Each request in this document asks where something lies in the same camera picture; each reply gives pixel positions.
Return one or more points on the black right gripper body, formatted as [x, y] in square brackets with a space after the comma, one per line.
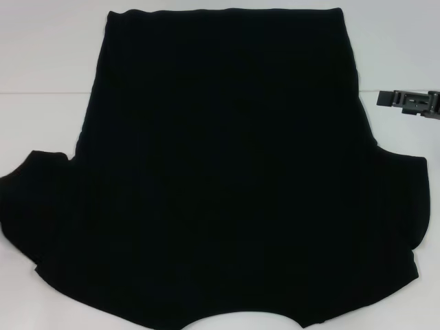
[434, 106]

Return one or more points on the black t-shirt with white print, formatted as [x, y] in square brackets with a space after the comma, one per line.
[223, 154]

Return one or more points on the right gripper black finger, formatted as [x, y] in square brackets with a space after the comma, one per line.
[384, 98]

